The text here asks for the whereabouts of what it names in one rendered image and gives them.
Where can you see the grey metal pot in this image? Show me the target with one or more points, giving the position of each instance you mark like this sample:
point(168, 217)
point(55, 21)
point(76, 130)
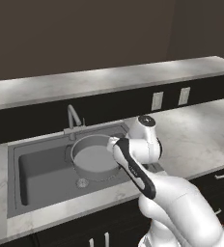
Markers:
point(93, 159)

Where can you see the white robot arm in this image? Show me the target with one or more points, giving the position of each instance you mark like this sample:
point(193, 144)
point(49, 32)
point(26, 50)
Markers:
point(178, 205)

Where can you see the grey sink tap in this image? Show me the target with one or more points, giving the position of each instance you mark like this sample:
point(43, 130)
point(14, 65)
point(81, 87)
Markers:
point(72, 115)

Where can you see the grey kitchen sink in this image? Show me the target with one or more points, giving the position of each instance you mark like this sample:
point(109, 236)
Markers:
point(43, 173)

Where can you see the black cupboard door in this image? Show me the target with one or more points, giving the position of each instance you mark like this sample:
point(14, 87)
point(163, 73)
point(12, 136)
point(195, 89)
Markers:
point(123, 222)
point(69, 230)

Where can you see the white wall socket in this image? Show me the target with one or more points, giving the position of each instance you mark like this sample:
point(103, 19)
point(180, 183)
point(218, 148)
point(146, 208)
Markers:
point(184, 96)
point(157, 101)

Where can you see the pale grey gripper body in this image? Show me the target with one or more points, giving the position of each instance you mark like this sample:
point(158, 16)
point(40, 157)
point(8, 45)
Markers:
point(156, 168)

